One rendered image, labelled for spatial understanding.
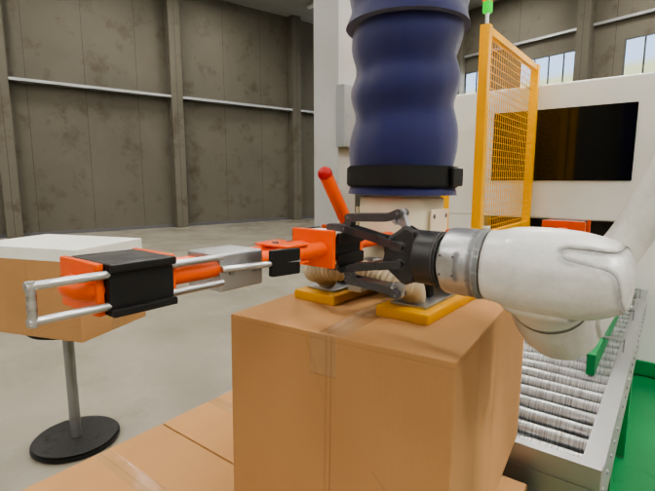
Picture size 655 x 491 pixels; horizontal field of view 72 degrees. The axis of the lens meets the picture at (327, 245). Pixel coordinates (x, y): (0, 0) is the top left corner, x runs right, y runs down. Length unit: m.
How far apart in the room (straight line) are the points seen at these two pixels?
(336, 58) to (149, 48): 11.27
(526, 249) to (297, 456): 0.50
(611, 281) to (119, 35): 13.08
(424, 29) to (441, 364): 0.56
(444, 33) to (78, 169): 12.01
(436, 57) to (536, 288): 0.49
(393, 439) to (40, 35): 12.62
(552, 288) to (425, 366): 0.20
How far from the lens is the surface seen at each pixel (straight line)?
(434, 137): 0.86
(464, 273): 0.58
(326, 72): 2.43
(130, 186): 12.87
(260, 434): 0.86
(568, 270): 0.54
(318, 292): 0.88
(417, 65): 0.87
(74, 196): 12.62
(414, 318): 0.77
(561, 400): 1.87
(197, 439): 1.51
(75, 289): 0.47
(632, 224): 0.74
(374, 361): 0.67
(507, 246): 0.56
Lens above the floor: 1.31
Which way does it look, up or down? 8 degrees down
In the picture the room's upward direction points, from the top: straight up
